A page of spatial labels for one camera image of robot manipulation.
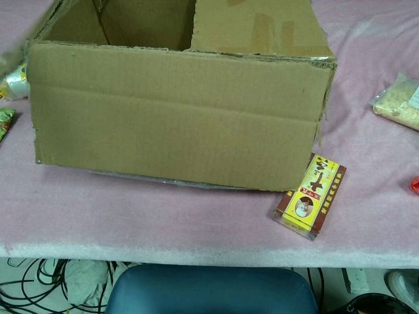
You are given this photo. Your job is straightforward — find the brown cardboard box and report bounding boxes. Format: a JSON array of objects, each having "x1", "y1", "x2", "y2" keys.
[{"x1": 22, "y1": 0, "x2": 338, "y2": 194}]

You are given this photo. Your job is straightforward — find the pink tablecloth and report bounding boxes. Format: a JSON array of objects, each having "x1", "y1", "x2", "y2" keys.
[{"x1": 0, "y1": 0, "x2": 419, "y2": 270}]

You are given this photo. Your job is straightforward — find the red yellow small carton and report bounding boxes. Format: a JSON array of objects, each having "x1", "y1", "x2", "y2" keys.
[{"x1": 272, "y1": 152, "x2": 347, "y2": 242}]

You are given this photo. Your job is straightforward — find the clear bag of beige grains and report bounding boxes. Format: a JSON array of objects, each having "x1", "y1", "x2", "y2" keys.
[{"x1": 369, "y1": 72, "x2": 419, "y2": 131}]

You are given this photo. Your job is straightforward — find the pack of white bag rolls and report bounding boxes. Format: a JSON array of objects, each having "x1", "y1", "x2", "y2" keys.
[{"x1": 0, "y1": 61, "x2": 30, "y2": 101}]

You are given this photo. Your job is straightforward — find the green snack packet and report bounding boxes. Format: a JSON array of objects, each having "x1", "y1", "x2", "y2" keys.
[{"x1": 0, "y1": 107, "x2": 17, "y2": 145}]

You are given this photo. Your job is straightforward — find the white shoe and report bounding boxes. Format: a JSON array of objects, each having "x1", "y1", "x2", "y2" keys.
[{"x1": 388, "y1": 270, "x2": 419, "y2": 305}]

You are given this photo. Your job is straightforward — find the black floor cables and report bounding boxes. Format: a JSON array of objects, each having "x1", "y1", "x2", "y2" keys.
[{"x1": 0, "y1": 258, "x2": 114, "y2": 314}]

